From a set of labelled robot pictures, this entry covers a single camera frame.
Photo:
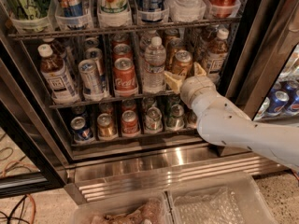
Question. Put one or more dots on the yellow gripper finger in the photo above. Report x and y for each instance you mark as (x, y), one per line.
(173, 81)
(198, 69)

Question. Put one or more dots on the orange front can shelf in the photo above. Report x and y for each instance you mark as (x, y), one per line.
(182, 63)

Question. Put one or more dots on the orange can shelf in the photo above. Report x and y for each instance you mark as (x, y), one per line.
(172, 48)
(182, 63)
(170, 34)

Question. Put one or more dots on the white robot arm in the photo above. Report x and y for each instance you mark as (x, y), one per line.
(220, 122)

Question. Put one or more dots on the bronze can bottom shelf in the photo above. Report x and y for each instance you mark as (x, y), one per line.
(191, 119)

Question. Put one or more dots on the orange back can middle shelf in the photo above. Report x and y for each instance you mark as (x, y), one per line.
(170, 34)

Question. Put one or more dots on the silver green can bottom shelf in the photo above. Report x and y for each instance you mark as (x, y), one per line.
(153, 120)

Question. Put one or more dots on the red front cola can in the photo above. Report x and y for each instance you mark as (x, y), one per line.
(124, 74)

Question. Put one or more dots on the red can bottom shelf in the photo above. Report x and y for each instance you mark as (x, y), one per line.
(129, 122)

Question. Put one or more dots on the right fridge glass door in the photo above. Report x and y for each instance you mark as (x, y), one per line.
(263, 41)

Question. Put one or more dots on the fridge glass door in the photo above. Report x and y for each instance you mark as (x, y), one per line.
(263, 41)
(32, 166)

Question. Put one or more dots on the red back cola can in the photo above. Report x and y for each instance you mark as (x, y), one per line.
(121, 38)

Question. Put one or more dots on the silver front slim can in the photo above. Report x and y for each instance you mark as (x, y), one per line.
(90, 76)

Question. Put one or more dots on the silver slim can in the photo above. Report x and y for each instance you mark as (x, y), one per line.
(90, 76)
(91, 42)
(97, 55)

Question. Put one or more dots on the gold can bottom shelf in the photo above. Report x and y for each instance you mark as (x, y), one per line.
(106, 126)

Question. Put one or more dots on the blue pepsi can right compartment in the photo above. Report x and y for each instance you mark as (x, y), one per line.
(278, 99)

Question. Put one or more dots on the silver back slim can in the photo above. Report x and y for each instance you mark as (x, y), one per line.
(91, 42)

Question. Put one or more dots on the steel fridge cabinet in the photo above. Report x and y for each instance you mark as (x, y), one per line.
(101, 168)

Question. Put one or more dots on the blue pepsi can bottom shelf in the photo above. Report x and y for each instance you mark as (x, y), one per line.
(80, 129)

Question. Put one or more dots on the left fridge glass door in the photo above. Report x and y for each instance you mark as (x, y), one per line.
(32, 166)

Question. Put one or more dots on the green can top shelf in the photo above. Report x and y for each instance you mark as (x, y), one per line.
(26, 2)

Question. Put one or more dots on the right back tea bottle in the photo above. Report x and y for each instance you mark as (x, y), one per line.
(207, 35)

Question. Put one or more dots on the tea bottle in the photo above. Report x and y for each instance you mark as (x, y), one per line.
(57, 47)
(215, 54)
(57, 76)
(207, 35)

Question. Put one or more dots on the right front tea bottle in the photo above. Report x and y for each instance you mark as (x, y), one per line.
(215, 54)

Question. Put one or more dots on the front clear water bottle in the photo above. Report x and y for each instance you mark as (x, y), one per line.
(153, 66)

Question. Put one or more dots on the clear water bottle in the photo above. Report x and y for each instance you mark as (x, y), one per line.
(153, 66)
(145, 40)

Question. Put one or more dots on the back clear water bottle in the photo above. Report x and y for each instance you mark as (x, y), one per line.
(145, 40)

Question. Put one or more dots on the left front tea bottle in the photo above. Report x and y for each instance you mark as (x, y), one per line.
(57, 76)

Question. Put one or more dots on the left back tea bottle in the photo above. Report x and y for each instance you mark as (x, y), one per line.
(57, 47)

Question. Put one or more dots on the left clear plastic bin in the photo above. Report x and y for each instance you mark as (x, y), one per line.
(134, 207)

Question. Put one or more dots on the clear plastic bin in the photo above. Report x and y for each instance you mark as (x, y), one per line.
(248, 196)
(134, 207)

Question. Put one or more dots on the right clear plastic bin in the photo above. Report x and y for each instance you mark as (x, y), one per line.
(248, 196)

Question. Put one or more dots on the bubble wrap sheet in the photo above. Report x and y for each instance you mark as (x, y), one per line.
(216, 206)

